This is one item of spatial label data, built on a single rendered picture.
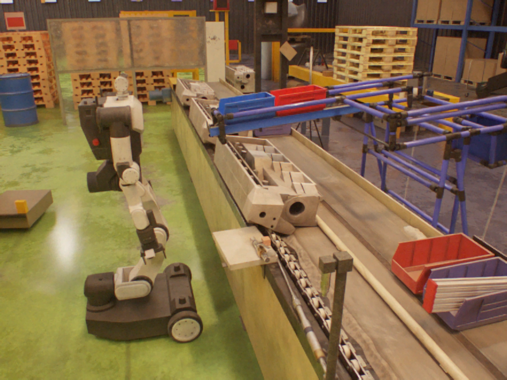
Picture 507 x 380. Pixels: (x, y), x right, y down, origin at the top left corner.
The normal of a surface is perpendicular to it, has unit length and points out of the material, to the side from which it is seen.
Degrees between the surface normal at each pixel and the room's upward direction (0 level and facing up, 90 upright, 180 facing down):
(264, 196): 38
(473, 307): 92
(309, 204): 90
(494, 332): 0
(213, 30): 90
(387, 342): 0
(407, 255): 88
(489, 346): 0
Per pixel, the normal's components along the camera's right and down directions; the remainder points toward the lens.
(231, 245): 0.00, -0.92
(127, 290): 0.26, 0.37
